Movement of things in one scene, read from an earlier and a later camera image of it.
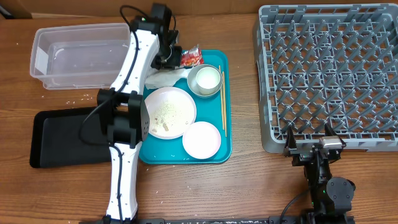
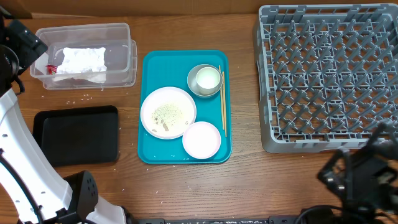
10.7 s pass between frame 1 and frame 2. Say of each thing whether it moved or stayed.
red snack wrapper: moved
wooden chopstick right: stayed
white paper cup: stayed
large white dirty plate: stayed
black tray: stayed
